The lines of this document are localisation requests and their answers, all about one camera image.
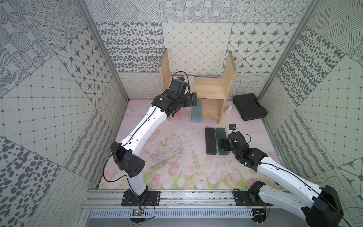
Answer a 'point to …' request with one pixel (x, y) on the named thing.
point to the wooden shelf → (212, 91)
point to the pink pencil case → (178, 114)
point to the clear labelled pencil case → (191, 80)
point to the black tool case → (249, 107)
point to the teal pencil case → (196, 111)
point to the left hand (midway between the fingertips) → (189, 94)
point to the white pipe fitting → (229, 110)
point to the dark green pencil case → (220, 134)
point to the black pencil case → (210, 141)
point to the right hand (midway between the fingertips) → (227, 139)
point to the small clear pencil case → (185, 113)
